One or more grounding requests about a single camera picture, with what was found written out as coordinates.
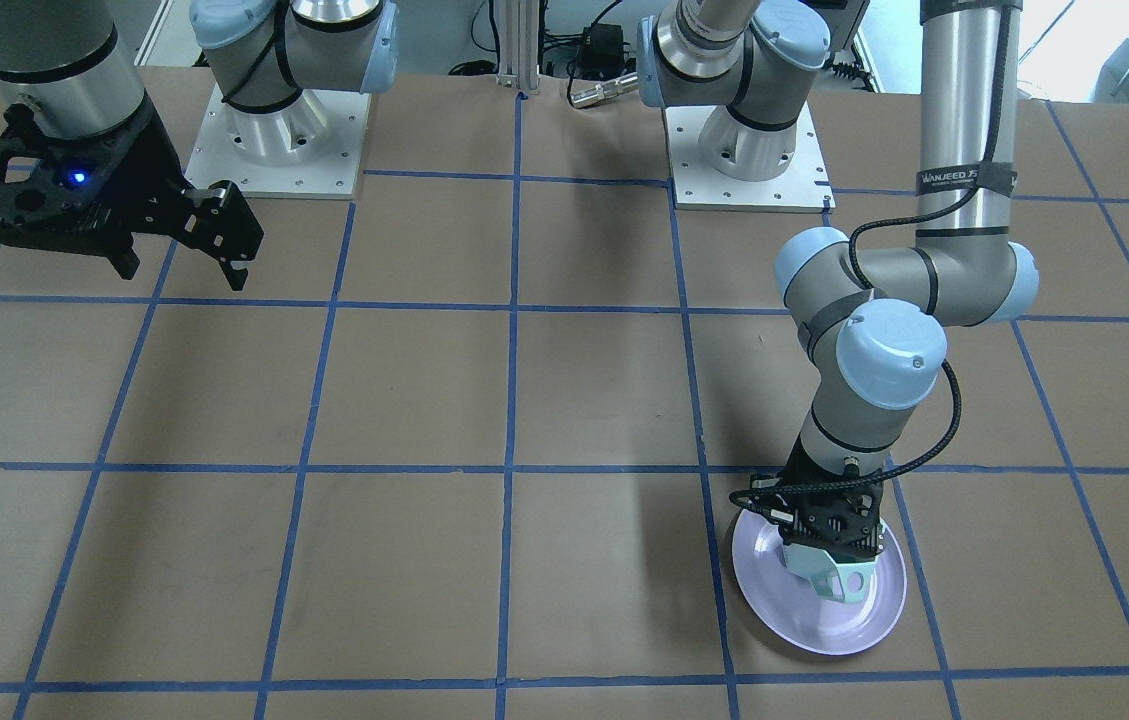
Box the mint hexagonal cup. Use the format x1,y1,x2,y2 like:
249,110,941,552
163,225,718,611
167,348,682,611
782,543,878,603

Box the lilac round plate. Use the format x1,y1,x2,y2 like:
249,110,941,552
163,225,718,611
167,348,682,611
732,511,907,656

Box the aluminium frame post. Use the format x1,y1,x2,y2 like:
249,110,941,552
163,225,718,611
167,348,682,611
488,0,542,96

